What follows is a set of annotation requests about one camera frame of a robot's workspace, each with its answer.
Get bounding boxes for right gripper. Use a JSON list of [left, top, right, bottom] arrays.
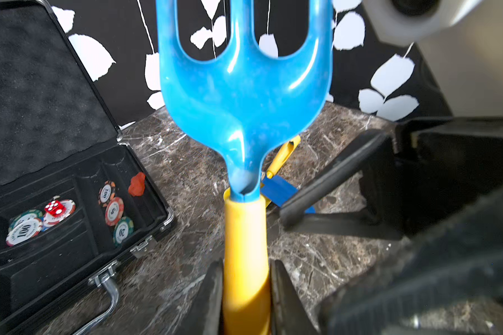
[[280, 117, 503, 240]]

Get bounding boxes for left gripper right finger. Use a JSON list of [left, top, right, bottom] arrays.
[[270, 260, 318, 334]]

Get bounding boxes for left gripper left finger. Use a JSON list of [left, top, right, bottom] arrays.
[[176, 259, 224, 335]]

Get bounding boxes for blue rake yellow handle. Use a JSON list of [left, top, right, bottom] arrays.
[[156, 1, 333, 334]]

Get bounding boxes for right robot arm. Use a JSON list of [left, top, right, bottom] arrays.
[[280, 1, 503, 334]]

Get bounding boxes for red plastic piece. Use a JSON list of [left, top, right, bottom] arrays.
[[128, 172, 146, 197]]

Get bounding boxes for orange black poker chip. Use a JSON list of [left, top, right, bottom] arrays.
[[97, 181, 116, 207]]

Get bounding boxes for black poker chip case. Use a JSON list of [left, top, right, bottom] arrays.
[[0, 1, 177, 334]]

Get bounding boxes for red white poker chip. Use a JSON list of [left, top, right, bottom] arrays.
[[43, 199, 76, 230]]

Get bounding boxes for red white dice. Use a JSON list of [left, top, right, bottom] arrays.
[[45, 200, 66, 217]]

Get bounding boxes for white green poker chip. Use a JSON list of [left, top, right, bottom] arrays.
[[6, 209, 43, 247]]

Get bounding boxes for blue trowel yellow handle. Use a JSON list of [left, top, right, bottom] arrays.
[[261, 135, 301, 207]]

